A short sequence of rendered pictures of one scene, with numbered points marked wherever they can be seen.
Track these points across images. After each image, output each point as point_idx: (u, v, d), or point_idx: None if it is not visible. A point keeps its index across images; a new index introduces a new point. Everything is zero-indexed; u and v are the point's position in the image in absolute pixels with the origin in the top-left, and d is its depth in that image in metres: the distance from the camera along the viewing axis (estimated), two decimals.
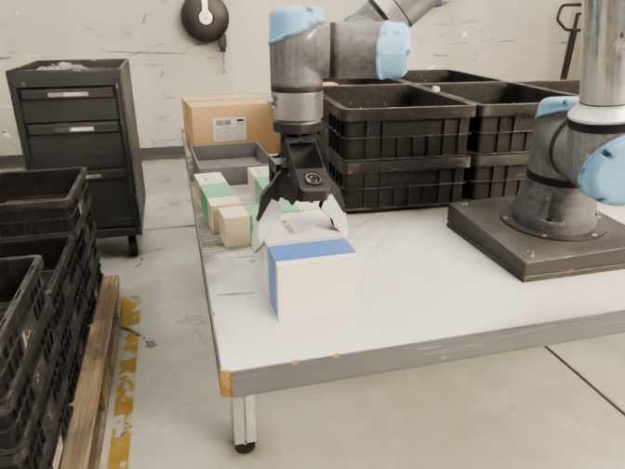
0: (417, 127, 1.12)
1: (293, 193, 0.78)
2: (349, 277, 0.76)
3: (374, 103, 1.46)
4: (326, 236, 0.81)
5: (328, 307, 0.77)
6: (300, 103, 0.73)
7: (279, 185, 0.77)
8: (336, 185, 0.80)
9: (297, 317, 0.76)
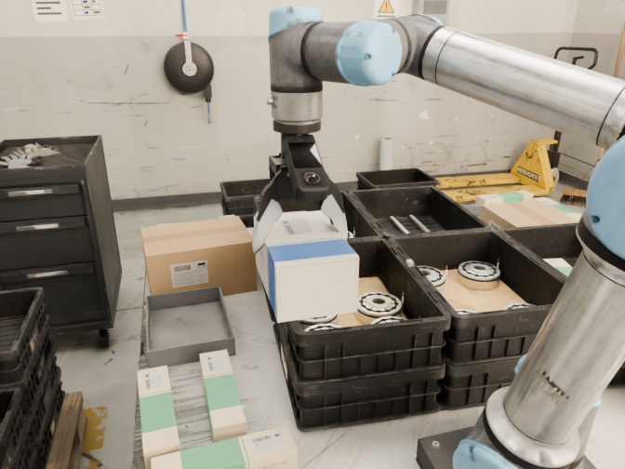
0: (382, 343, 0.98)
1: (293, 193, 0.78)
2: (348, 278, 0.76)
3: None
4: (326, 237, 0.81)
5: (327, 308, 0.77)
6: (299, 103, 0.73)
7: (279, 185, 0.77)
8: (336, 185, 0.80)
9: (296, 318, 0.76)
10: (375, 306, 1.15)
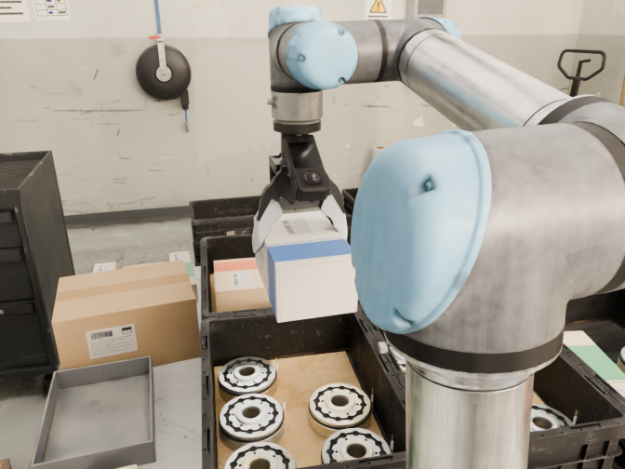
0: None
1: (293, 193, 0.78)
2: (348, 278, 0.76)
3: (302, 333, 1.03)
4: (326, 237, 0.81)
5: (327, 308, 0.77)
6: (299, 103, 0.73)
7: (279, 185, 0.77)
8: (336, 185, 0.80)
9: (296, 318, 0.76)
10: (334, 410, 0.85)
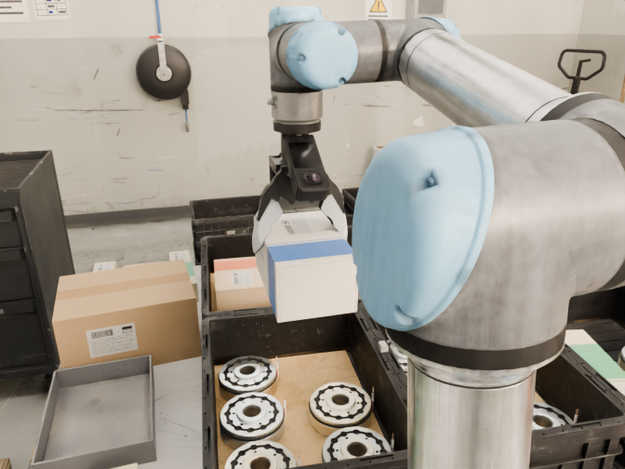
0: None
1: (293, 193, 0.78)
2: (348, 278, 0.76)
3: (302, 332, 1.03)
4: (326, 237, 0.81)
5: (327, 308, 0.77)
6: (299, 103, 0.73)
7: (279, 185, 0.77)
8: (336, 185, 0.80)
9: (296, 318, 0.76)
10: (335, 409, 0.85)
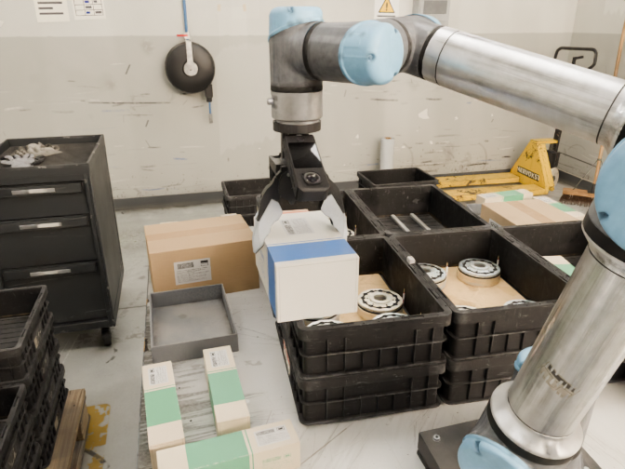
0: (384, 339, 1.00)
1: (293, 193, 0.78)
2: (348, 278, 0.76)
3: None
4: (326, 237, 0.81)
5: (327, 308, 0.77)
6: (299, 103, 0.73)
7: (279, 185, 0.77)
8: (336, 185, 0.80)
9: (296, 318, 0.76)
10: (377, 303, 1.17)
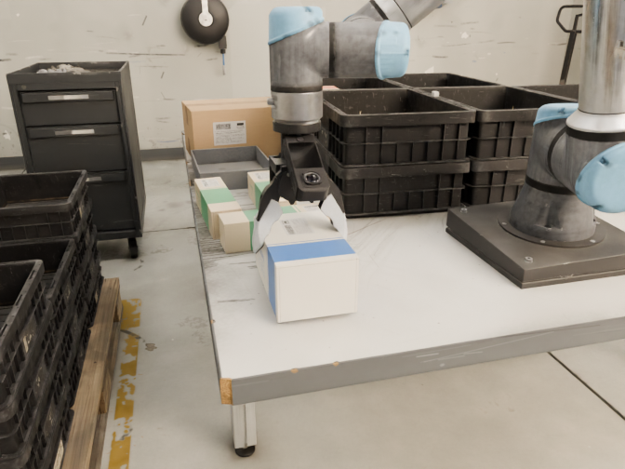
0: (416, 133, 1.12)
1: (293, 193, 0.78)
2: (348, 278, 0.76)
3: (374, 108, 1.47)
4: (326, 237, 0.81)
5: (327, 308, 0.77)
6: (299, 103, 0.73)
7: (279, 185, 0.77)
8: (336, 185, 0.80)
9: (296, 318, 0.76)
10: None
